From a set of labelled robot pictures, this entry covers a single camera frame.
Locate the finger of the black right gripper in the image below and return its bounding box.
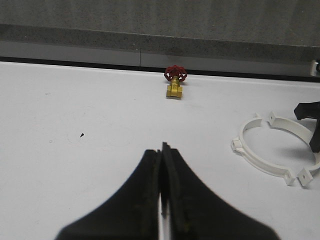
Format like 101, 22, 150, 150
294, 101, 320, 120
309, 119, 320, 153

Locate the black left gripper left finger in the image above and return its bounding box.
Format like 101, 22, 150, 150
56, 150, 161, 240

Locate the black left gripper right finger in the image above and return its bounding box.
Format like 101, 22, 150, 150
161, 142, 279, 240

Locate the white half pipe clamp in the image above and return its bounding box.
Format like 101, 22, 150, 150
268, 111, 320, 187
231, 113, 296, 186

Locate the grey stone countertop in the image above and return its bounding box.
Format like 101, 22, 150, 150
0, 0, 320, 81

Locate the brass valve red handwheel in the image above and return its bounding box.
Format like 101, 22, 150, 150
164, 65, 187, 99

